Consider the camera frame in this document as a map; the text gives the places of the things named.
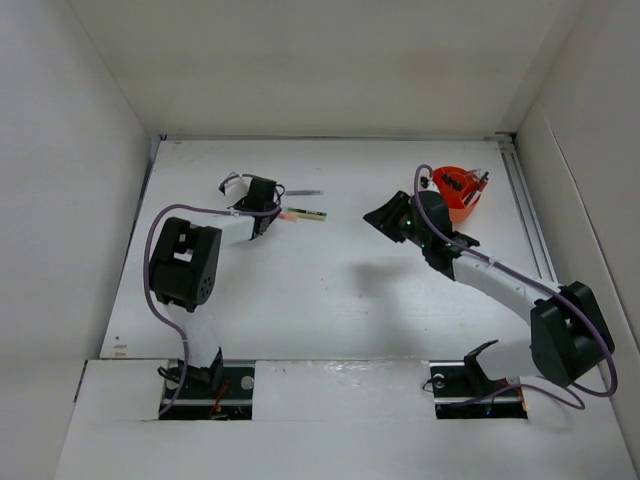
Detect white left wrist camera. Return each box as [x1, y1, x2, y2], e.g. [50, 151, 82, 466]
[218, 172, 248, 195]

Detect orange round divided container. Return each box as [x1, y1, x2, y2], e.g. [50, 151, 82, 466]
[433, 166, 489, 224]

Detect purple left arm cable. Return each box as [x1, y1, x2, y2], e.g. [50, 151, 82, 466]
[142, 173, 286, 416]

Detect grey purple pen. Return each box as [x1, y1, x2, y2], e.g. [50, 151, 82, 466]
[285, 189, 324, 196]

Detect green yellow highlighter pen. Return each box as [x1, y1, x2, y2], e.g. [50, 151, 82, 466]
[285, 208, 327, 221]

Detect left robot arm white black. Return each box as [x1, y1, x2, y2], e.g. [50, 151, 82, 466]
[143, 174, 286, 402]

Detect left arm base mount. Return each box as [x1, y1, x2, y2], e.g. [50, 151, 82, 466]
[158, 355, 255, 421]

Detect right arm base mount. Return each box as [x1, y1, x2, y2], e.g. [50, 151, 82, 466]
[423, 360, 528, 420]

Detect white marker red cap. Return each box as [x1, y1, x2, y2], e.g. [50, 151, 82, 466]
[464, 171, 489, 206]

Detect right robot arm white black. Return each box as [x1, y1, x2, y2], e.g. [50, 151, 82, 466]
[363, 190, 619, 397]

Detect aluminium rail right side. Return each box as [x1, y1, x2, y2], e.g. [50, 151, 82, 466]
[495, 134, 558, 283]

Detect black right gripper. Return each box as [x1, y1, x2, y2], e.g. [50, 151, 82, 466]
[363, 190, 430, 249]

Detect brown marker pen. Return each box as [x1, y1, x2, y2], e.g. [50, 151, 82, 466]
[278, 213, 299, 222]

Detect black handled scissors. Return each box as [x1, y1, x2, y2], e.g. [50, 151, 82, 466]
[442, 174, 463, 191]

